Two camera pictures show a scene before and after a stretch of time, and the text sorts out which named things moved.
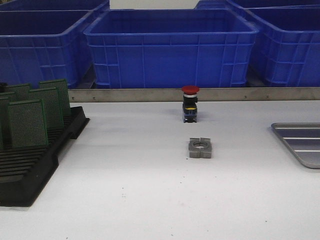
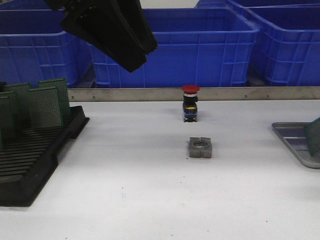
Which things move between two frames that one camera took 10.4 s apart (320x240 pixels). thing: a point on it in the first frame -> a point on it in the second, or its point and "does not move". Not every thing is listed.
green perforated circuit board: (27, 122) -> (312, 132)
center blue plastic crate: (172, 48) does not move
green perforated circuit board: (52, 99) does not move
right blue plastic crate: (288, 48) does not move
